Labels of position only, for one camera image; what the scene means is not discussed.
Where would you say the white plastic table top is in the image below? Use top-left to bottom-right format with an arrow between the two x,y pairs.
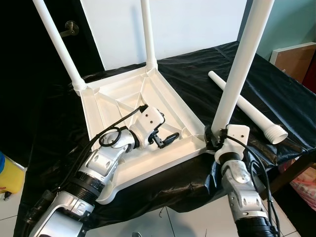
79,67 -> 218,205

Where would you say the black plastic cover sheet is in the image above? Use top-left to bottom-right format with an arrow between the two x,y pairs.
15,40 -> 316,237

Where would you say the dark wooden table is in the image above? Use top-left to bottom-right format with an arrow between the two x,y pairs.
267,153 -> 316,196

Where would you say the red plastic bag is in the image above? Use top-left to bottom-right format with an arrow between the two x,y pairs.
279,158 -> 316,210

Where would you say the brown wooden cabinet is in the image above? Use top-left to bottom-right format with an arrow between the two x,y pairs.
270,42 -> 316,84

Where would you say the yellow plastic container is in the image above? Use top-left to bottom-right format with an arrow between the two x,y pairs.
0,153 -> 25,194

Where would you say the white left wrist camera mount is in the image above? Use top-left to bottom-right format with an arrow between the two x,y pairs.
131,106 -> 166,149

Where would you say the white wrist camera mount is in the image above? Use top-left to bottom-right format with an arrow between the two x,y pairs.
131,106 -> 166,149
216,124 -> 251,161

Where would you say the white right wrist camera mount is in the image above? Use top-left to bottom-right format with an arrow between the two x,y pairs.
216,124 -> 251,161

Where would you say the brass door handle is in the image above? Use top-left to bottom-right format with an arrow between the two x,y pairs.
60,21 -> 79,39

